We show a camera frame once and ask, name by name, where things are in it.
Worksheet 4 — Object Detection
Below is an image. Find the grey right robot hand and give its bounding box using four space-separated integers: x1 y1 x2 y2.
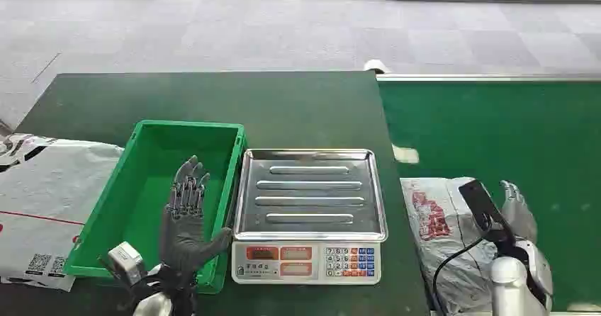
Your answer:
498 179 539 245

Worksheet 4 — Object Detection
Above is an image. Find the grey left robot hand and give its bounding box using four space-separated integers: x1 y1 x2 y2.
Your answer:
159 154 234 273

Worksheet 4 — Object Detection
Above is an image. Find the black handheld barcode scanner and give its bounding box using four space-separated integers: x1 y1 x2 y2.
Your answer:
458 179 518 259

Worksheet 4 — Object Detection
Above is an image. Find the green plastic crate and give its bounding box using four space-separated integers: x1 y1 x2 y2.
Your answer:
62 119 248 295

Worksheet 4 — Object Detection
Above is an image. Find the grey parcel bag, red print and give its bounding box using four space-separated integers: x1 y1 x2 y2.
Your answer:
399 177 517 316

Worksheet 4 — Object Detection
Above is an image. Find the green conveyor belt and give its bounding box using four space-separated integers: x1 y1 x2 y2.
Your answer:
377 79 601 313

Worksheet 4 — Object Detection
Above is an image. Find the electronic scale with steel pan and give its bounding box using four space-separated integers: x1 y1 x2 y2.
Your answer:
230 148 389 286

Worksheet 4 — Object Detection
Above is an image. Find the white label sticker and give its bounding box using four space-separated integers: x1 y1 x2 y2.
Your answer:
392 145 420 165

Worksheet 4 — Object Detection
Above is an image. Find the white parcel bag with QR codes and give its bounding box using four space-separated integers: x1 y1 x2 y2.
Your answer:
0 132 126 293

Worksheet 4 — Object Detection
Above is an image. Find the white conveyor roller end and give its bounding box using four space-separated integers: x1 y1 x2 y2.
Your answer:
363 59 389 75

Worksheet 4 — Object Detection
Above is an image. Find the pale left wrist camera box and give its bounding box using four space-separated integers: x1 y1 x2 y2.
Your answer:
107 241 147 287

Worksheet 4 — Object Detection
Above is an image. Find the black scanner cable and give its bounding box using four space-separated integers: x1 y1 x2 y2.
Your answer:
431 235 489 316

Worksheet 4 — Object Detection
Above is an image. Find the silver conveyor side rail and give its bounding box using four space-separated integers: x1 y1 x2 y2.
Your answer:
375 73 601 83

